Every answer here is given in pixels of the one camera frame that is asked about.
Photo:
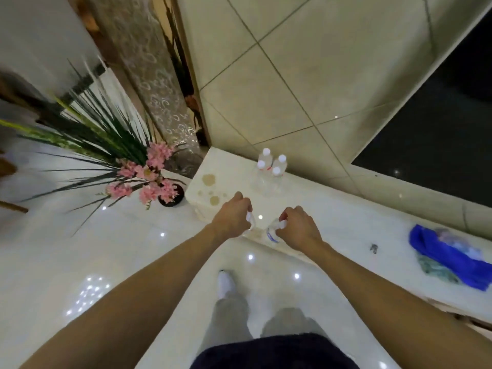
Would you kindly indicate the patterned beige curtain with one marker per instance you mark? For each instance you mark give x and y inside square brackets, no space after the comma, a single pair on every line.
[153,80]

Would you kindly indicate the person's right thumb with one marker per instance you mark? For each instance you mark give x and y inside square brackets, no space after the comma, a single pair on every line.
[284,214]

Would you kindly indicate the person's right forearm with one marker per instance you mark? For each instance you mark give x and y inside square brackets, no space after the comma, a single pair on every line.
[392,315]

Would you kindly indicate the clear bottle with blue label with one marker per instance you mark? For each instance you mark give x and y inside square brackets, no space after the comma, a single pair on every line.
[272,234]

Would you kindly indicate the green plant with pink flowers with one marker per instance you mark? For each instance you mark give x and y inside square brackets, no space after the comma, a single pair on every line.
[115,145]

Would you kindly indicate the blue cloth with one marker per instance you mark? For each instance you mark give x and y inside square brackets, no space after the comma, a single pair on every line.
[449,257]

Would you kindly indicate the person's right hand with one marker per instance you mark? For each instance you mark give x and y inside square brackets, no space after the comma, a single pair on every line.
[299,230]

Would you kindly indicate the crumpled clear plastic bag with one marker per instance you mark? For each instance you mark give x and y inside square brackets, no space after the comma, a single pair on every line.
[459,240]

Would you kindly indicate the dark glass panel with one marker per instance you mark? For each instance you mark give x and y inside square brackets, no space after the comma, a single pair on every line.
[442,130]

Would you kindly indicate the person's white shoe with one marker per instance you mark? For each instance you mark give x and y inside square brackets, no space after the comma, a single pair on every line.
[226,284]

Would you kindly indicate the clear water bottle white cap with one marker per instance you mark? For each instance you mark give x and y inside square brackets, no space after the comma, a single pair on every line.
[282,162]
[265,157]
[275,180]
[260,176]

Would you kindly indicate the person's left forearm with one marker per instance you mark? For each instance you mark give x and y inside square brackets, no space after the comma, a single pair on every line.
[127,303]

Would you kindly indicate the green patterned cloth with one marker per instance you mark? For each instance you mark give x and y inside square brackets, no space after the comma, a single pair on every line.
[436,267]

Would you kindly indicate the person's grey trousers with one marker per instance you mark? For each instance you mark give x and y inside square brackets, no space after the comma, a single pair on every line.
[234,322]

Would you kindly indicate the black flower pot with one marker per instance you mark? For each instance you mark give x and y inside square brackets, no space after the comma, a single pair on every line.
[173,197]

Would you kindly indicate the person's left hand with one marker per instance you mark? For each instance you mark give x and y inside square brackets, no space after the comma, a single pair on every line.
[230,219]

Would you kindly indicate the person's left thumb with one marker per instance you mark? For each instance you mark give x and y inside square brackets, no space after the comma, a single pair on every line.
[248,208]

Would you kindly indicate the person's dark shirt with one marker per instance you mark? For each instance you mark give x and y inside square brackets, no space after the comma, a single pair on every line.
[275,353]

